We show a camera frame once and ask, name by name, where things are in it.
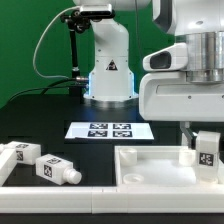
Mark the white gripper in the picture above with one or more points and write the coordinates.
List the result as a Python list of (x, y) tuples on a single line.
[(167, 96)]

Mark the white square table top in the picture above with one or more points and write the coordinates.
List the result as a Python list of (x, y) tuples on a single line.
[(159, 166)]

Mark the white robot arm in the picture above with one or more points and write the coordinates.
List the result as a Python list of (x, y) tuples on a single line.
[(199, 24)]

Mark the white marker tag sheet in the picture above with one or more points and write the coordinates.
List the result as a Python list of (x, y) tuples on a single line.
[(109, 131)]

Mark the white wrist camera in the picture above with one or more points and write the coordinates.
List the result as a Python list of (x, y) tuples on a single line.
[(171, 58)]

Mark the white front fence rail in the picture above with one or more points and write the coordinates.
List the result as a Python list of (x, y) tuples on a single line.
[(95, 200)]

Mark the white fence rail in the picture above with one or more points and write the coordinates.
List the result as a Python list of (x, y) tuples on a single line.
[(8, 161), (95, 200)]

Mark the white left fence rail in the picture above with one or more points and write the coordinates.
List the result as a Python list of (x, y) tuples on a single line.
[(8, 161)]

